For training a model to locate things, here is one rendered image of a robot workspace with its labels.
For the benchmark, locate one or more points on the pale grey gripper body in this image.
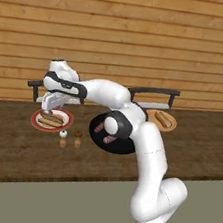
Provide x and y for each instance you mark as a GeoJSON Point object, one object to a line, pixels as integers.
{"type": "Point", "coordinates": [52, 101]}

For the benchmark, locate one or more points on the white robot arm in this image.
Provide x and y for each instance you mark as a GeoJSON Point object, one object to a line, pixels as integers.
{"type": "Point", "coordinates": [149, 163]}

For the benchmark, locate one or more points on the tan hot dog bun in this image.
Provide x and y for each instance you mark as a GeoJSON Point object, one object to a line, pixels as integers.
{"type": "Point", "coordinates": [50, 122]}
{"type": "Point", "coordinates": [161, 121]}

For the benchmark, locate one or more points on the red rimmed white plate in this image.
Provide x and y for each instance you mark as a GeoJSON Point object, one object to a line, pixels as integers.
{"type": "Point", "coordinates": [67, 118]}

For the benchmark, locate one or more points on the pink sausage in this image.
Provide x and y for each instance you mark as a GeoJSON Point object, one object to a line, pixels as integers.
{"type": "Point", "coordinates": [109, 139]}
{"type": "Point", "coordinates": [99, 127]}

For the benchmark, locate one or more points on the black bowl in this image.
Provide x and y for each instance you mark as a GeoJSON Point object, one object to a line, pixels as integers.
{"type": "Point", "coordinates": [120, 146]}

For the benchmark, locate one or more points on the orange plate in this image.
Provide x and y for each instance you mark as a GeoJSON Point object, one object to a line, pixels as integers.
{"type": "Point", "coordinates": [151, 117]}

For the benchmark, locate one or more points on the white topped wooden shaker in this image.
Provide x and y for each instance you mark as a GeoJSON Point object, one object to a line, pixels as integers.
{"type": "Point", "coordinates": [63, 138]}

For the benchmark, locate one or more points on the brown topped wooden shaker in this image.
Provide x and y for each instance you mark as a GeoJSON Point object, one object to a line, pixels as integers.
{"type": "Point", "coordinates": [78, 139]}

